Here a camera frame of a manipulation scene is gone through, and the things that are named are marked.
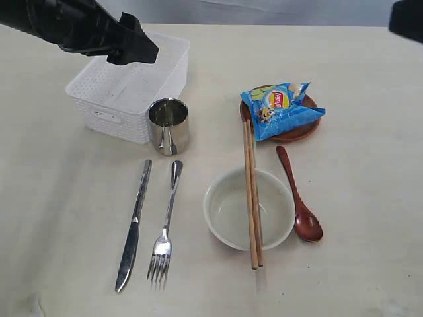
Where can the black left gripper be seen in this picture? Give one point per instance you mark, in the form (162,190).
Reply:
(85,27)

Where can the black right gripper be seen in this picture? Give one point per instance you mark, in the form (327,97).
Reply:
(406,19)

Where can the stainless steel cup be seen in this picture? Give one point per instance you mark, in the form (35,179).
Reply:
(169,126)

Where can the blue chips bag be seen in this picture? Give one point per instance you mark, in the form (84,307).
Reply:
(277,109)

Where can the white ceramic bowl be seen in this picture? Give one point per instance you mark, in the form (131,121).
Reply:
(226,212)

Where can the wooden chopstick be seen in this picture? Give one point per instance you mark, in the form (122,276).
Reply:
(255,200)
(253,250)

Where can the stainless steel fork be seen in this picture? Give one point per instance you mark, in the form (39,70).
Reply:
(162,248)

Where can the red-brown wooden spoon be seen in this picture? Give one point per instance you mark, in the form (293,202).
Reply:
(306,224)

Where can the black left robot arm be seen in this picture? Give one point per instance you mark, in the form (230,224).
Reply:
(14,15)

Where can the white perforated plastic basket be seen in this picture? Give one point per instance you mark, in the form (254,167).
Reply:
(114,100)

